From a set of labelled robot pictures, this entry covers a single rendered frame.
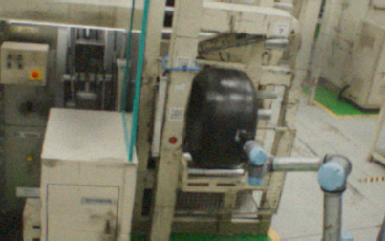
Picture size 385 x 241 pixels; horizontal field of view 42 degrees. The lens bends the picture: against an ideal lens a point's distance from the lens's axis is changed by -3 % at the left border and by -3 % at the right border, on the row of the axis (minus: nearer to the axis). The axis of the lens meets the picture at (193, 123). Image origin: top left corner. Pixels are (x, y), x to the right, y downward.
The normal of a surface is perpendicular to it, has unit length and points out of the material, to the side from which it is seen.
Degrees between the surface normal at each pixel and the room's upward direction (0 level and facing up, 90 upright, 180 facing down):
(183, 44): 90
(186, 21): 90
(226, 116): 66
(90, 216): 90
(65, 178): 90
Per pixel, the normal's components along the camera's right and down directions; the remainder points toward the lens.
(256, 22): 0.18, 0.40
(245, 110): 0.22, -0.15
